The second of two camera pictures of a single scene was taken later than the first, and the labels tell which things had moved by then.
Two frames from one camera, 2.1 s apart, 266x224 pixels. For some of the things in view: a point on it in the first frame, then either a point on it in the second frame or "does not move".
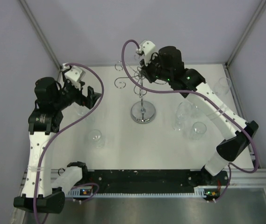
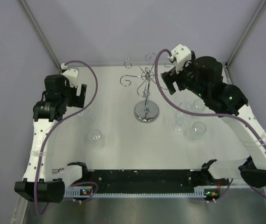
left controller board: x=81 y=192 does not move
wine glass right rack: x=95 y=136 does not move
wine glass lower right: x=198 y=129 does not move
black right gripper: x=145 y=69 to x=169 y=77
